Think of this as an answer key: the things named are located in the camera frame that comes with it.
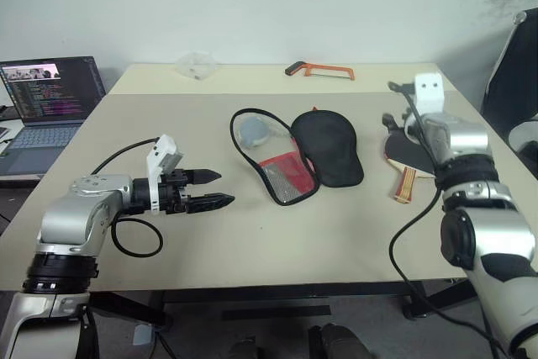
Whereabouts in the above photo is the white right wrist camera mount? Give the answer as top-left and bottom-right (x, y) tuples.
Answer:
(414, 72), (446, 116)

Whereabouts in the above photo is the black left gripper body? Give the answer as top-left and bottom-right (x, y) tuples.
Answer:
(158, 168), (197, 216)

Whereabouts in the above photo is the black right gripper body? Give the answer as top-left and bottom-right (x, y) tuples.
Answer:
(398, 110), (422, 142)

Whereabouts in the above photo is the open grey laptop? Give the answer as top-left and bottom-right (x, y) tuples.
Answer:
(0, 55), (108, 178)

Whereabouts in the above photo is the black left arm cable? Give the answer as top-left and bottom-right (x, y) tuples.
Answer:
(89, 136), (164, 258)

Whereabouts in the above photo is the dark rounded shape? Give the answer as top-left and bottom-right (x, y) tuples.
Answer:
(308, 322), (372, 359)

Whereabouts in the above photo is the black table tennis paddle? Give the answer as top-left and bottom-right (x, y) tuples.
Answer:
(382, 133), (436, 205)

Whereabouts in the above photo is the orange hacksaw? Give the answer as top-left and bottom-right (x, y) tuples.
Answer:
(283, 61), (356, 82)

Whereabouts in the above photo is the black mesh paddle case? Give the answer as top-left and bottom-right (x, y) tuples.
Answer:
(229, 107), (366, 208)

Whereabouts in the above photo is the grey-blue round ball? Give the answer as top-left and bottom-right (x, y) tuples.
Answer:
(239, 118), (270, 149)

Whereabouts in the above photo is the black table frame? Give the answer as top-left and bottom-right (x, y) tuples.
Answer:
(88, 277), (478, 329)

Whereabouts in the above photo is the black chair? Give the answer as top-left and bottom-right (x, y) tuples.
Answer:
(480, 8), (538, 129)

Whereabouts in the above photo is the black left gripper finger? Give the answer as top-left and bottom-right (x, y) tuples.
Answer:
(191, 168), (223, 186)
(187, 193), (236, 214)

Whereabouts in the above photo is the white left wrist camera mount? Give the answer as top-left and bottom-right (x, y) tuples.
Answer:
(145, 134), (186, 214)

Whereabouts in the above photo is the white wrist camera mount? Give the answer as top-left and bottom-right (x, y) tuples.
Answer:
(414, 72), (446, 116)
(145, 134), (186, 214)

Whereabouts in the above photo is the white round object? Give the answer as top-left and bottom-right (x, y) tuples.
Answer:
(506, 118), (538, 166)

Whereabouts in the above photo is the grey table foot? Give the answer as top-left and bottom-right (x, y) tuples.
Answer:
(134, 324), (154, 346)

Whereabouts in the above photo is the clear plastic bag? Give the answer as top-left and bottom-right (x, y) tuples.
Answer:
(175, 50), (219, 82)

